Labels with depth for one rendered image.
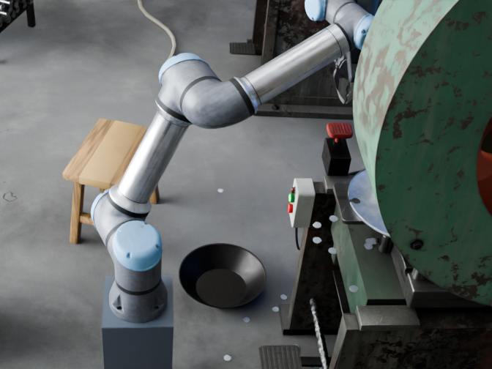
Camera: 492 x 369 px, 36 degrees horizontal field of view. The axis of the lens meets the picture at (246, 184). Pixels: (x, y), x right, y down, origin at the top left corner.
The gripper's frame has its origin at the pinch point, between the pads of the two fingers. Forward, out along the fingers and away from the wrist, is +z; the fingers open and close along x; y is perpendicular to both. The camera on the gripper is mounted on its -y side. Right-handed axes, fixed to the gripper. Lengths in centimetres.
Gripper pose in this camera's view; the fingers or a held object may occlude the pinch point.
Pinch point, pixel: (345, 101)
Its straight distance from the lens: 208.7
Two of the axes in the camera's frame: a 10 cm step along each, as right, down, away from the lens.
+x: -9.9, -0.1, -1.1
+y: -0.8, -6.5, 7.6
